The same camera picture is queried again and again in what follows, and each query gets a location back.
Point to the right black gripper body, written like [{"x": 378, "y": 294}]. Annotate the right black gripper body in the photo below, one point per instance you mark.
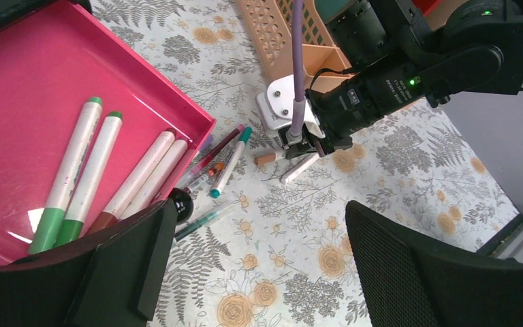
[{"x": 362, "y": 100}]

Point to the purple capped white marker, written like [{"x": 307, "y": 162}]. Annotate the purple capped white marker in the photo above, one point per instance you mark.
[{"x": 205, "y": 144}]

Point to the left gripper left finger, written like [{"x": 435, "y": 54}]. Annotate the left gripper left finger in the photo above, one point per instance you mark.
[{"x": 110, "y": 278}]

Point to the floral table mat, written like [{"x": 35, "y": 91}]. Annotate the floral table mat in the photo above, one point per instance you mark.
[{"x": 281, "y": 256}]

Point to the red folder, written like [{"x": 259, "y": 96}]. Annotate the red folder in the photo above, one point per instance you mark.
[{"x": 426, "y": 6}]

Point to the teal capped white marker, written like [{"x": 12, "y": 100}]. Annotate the teal capped white marker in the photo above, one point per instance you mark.
[{"x": 222, "y": 179}]

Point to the red capped white marker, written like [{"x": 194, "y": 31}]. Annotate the red capped white marker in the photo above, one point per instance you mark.
[{"x": 132, "y": 184}]

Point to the brown capped white marker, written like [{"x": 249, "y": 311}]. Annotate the brown capped white marker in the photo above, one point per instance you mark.
[{"x": 270, "y": 157}]

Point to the orange gel pen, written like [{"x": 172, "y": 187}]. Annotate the orange gel pen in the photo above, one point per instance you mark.
[{"x": 199, "y": 181}]

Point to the yellow tipped white marker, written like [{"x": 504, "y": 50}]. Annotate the yellow tipped white marker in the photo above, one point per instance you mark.
[{"x": 156, "y": 179}]

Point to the teal folder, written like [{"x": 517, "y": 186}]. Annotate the teal folder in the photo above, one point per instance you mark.
[{"x": 330, "y": 9}]

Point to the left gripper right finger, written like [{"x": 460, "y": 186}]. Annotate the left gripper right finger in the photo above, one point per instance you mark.
[{"x": 410, "y": 279}]

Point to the black pink drawer box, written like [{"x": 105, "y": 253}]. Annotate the black pink drawer box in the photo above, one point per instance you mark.
[{"x": 51, "y": 63}]

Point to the green capped white marker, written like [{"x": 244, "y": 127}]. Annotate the green capped white marker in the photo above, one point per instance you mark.
[{"x": 65, "y": 181}]

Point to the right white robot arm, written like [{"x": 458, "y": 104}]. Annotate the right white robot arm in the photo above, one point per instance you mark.
[{"x": 396, "y": 59}]

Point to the dark red gel pen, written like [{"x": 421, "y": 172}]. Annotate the dark red gel pen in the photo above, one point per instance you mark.
[{"x": 196, "y": 168}]

